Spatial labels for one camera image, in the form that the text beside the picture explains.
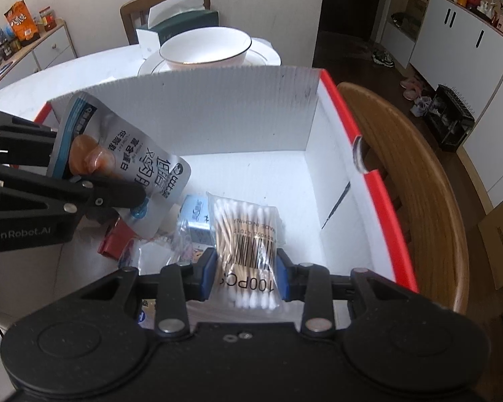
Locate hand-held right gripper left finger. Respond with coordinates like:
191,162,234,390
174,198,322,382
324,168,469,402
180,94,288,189
77,247,218,338

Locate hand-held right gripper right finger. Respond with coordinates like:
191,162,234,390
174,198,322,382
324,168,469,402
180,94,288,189
275,247,412,338

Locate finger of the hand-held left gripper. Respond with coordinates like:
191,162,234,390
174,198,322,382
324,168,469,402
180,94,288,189
0,158,148,225
0,106,62,173

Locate silver foil pouch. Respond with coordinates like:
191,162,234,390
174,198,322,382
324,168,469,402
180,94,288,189
46,91,192,237

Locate small light blue box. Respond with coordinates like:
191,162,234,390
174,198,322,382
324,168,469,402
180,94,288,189
179,195,215,246

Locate cotton swab bag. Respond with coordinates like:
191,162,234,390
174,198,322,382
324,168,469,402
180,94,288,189
205,192,286,311

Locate red white cardboard box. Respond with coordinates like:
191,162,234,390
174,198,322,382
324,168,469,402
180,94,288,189
0,66,420,328

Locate clear plastic bag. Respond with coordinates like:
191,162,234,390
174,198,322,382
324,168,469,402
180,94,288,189
130,218,206,278

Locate red packet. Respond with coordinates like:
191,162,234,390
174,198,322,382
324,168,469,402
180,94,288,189
98,218,139,261

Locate dark snack packets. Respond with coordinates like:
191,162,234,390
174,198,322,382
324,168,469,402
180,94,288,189
0,27,17,62

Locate white low cabinet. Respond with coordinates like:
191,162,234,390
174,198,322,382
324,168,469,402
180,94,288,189
0,19,78,91

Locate orange snack box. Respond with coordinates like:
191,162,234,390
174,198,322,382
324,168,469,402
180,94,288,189
4,1,41,47

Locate red jar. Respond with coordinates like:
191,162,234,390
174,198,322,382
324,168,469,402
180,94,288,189
39,6,58,32

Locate wooden chair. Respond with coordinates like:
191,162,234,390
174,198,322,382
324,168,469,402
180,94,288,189
336,82,470,316
120,0,212,46

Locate white gold-rimmed bowl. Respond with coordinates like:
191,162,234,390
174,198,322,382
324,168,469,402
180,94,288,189
159,27,253,71

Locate green white tissue box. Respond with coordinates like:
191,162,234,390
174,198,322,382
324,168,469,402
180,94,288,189
135,0,221,62

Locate white shoes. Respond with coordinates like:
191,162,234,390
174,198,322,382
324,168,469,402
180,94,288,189
410,95,433,117

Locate brown cardboard carton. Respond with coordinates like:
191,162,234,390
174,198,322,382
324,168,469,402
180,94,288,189
478,184,503,290

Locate pink slippers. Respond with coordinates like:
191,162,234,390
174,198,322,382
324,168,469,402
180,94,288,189
402,76,424,101

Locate black floor rack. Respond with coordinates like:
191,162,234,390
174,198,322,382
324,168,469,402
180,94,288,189
428,84,476,152

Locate dark sneakers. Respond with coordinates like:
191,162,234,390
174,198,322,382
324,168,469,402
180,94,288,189
373,48,397,67

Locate white cabinet black handles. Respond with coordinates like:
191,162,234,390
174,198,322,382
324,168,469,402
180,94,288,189
408,0,503,105

